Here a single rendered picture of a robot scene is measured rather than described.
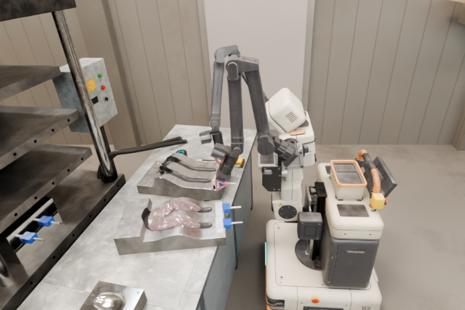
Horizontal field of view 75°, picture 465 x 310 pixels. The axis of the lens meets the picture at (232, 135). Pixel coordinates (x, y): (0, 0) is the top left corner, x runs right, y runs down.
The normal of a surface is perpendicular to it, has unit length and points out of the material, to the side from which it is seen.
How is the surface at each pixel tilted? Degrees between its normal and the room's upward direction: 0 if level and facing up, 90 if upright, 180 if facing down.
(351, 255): 90
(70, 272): 0
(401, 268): 0
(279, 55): 90
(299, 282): 0
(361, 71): 90
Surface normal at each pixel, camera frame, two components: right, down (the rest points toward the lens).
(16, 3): 0.97, 0.07
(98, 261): -0.06, -0.87
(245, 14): -0.09, 0.48
